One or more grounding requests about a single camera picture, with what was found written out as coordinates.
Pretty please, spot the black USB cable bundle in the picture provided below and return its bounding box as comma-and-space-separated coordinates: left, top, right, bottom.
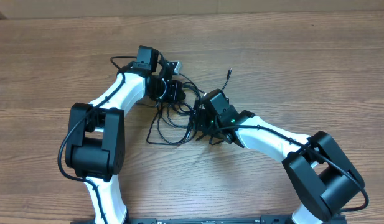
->
145, 73, 208, 146

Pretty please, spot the thin black braided cable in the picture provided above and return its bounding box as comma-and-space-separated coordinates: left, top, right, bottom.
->
221, 68, 233, 91

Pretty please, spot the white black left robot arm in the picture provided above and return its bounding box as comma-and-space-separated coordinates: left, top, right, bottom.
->
57, 45, 185, 223

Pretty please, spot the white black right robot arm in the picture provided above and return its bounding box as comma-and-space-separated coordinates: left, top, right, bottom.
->
194, 89, 370, 223

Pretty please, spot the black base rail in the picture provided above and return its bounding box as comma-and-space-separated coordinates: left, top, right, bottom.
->
70, 214, 347, 224

